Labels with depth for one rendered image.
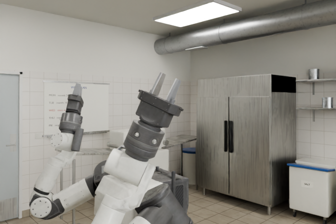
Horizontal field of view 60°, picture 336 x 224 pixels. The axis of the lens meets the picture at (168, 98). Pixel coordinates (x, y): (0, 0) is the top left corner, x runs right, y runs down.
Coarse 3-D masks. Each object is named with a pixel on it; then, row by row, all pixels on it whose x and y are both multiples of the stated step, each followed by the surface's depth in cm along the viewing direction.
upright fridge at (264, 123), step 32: (224, 96) 477; (256, 96) 429; (288, 96) 454; (224, 128) 466; (256, 128) 428; (288, 128) 453; (224, 160) 470; (256, 160) 428; (288, 160) 452; (224, 192) 475; (256, 192) 428; (288, 192) 452
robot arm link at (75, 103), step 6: (72, 96) 123; (78, 96) 124; (72, 102) 124; (78, 102) 125; (66, 108) 124; (72, 108) 124; (78, 108) 125; (66, 114) 123; (72, 114) 123; (78, 114) 126; (60, 120) 124; (66, 120) 122; (72, 120) 122; (78, 120) 124
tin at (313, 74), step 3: (309, 69) 440; (312, 69) 436; (315, 69) 434; (318, 69) 436; (309, 72) 440; (312, 72) 436; (315, 72) 435; (318, 72) 436; (309, 75) 440; (312, 75) 436; (315, 75) 435; (318, 75) 436; (309, 78) 440; (312, 78) 436; (315, 78) 434; (318, 78) 436
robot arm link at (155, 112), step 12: (144, 96) 73; (156, 96) 74; (144, 108) 73; (156, 108) 72; (168, 108) 70; (180, 108) 71; (144, 120) 72; (156, 120) 71; (168, 120) 73; (132, 132) 72; (144, 132) 70; (156, 132) 71; (144, 144) 71; (156, 144) 72
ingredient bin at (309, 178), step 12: (300, 168) 406; (312, 168) 392; (324, 168) 386; (300, 180) 406; (312, 180) 394; (324, 180) 384; (300, 192) 405; (312, 192) 394; (324, 192) 384; (300, 204) 405; (312, 204) 394; (324, 204) 384; (324, 216) 384
